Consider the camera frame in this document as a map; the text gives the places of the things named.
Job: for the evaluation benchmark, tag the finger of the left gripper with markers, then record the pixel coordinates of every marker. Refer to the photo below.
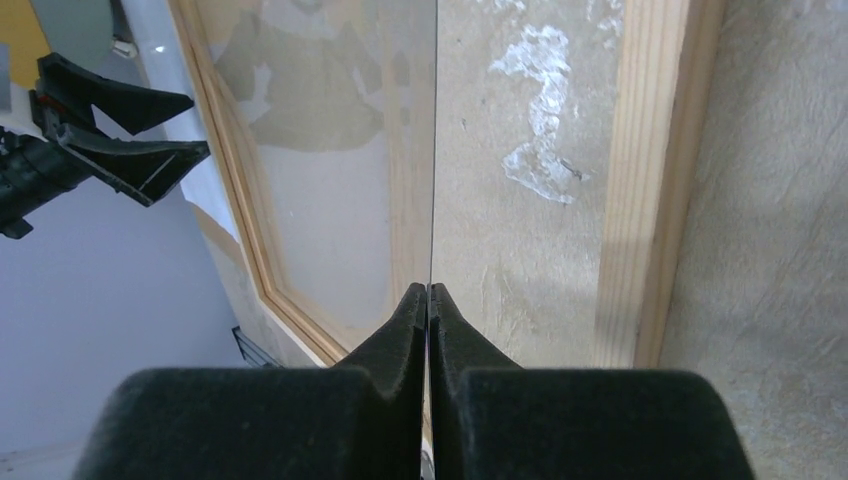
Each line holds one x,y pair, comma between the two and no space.
73,93
145,171

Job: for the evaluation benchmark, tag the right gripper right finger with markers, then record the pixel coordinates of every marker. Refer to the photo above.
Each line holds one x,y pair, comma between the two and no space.
493,419

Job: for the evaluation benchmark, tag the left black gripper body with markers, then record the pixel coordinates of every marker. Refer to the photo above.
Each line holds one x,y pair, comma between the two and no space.
33,172

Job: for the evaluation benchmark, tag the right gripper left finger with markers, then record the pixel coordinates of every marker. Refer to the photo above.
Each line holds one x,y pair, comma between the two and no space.
278,411

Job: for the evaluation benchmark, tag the clear glass pane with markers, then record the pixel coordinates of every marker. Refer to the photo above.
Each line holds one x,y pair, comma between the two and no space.
321,116

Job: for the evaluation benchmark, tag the wooden picture frame with glass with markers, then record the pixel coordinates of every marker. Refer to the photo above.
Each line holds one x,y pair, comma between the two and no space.
664,75

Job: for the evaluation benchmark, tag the white cylindrical drum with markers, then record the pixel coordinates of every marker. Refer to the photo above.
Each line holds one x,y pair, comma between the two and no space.
84,32

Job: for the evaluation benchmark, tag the brown cardboard backing board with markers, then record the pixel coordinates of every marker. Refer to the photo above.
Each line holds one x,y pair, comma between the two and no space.
219,236

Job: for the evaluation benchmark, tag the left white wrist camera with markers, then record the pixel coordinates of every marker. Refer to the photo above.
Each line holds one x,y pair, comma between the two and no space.
16,114

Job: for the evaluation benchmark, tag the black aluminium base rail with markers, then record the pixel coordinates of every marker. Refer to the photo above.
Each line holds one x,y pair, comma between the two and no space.
251,353

